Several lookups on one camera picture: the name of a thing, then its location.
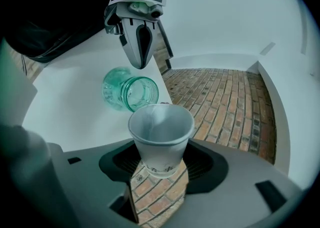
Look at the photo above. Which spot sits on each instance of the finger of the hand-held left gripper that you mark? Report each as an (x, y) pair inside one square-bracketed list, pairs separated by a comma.
[(154, 30), (130, 41)]

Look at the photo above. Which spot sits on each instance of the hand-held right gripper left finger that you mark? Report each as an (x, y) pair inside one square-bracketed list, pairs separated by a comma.
[(87, 184)]

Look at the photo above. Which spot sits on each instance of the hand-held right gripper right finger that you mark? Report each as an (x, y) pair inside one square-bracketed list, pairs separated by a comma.
[(237, 197)]

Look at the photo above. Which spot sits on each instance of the green glass jar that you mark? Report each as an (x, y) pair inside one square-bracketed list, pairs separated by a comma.
[(117, 91)]

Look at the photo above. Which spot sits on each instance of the small metal bowl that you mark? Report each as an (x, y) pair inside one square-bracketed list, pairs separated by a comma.
[(162, 151)]

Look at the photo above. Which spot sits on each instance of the white table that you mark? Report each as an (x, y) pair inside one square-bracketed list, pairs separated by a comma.
[(75, 111)]

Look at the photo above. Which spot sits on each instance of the person's black shirt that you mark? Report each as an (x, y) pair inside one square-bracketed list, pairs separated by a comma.
[(50, 9)]

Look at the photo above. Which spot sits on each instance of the grey wall plate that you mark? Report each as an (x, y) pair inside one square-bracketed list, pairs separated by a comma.
[(267, 48)]

